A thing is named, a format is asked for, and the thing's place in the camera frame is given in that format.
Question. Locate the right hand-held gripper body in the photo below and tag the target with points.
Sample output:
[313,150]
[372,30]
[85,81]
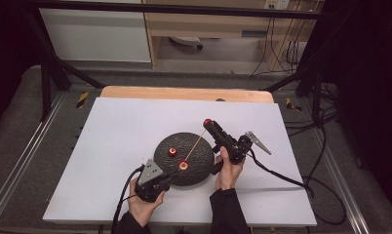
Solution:
[241,148]

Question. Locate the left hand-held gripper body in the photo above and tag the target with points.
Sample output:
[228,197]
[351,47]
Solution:
[150,182]

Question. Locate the black round textured plate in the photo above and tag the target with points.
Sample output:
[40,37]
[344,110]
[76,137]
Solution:
[171,170]

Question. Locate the cored red hawthorn fruit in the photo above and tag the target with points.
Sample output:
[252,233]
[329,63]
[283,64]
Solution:
[207,122]
[183,165]
[172,151]

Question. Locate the thin wooden skewer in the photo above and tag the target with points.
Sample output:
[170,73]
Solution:
[194,146]

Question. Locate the person's left hand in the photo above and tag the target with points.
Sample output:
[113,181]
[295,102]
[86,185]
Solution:
[142,209]

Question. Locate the person's right hand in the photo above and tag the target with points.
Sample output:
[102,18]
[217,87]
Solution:
[228,175]

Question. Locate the wooden table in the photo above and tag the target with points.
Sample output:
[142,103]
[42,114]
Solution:
[184,93]

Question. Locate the white board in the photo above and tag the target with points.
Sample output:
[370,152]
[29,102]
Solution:
[119,136]

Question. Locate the yellow black tape marker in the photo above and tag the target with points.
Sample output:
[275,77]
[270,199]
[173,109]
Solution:
[82,99]
[292,104]

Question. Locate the black metal stand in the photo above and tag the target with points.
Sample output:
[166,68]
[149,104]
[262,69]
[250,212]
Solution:
[46,84]
[316,94]

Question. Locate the grey flat device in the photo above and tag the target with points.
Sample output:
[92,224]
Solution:
[186,40]

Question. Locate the light wooden desk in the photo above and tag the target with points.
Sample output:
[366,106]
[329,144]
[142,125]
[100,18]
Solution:
[200,27]

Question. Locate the black curtain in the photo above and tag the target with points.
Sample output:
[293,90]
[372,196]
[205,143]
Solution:
[363,81]

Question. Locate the white power strip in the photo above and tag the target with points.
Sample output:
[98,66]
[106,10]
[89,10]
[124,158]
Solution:
[277,4]

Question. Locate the white cabinet panel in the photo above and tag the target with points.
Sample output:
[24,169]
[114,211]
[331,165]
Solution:
[93,35]

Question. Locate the aluminium rail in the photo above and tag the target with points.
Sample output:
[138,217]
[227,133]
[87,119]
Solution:
[340,182]
[25,156]

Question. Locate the black metal frame bar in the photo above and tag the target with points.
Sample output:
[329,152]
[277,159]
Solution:
[184,9]

